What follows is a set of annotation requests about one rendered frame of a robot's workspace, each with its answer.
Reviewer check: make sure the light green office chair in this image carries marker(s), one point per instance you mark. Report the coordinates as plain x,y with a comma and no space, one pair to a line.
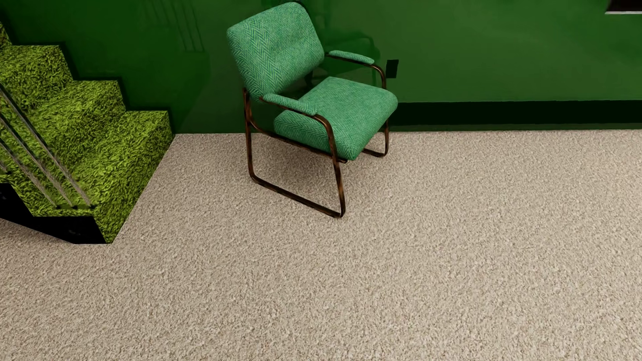
346,110

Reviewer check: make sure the dark baseboard strip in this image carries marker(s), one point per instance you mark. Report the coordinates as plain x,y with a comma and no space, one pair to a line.
516,113

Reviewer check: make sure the green carpeted staircase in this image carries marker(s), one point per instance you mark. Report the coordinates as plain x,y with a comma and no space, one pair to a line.
100,135

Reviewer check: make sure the grey metal stair railing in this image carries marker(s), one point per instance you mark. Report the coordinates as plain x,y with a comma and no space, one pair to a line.
37,150

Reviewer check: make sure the dark wall outlet plate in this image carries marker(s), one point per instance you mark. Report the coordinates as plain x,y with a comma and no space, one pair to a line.
391,68

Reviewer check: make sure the dark framed wall opening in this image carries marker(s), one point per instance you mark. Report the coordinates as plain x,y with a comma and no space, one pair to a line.
624,6

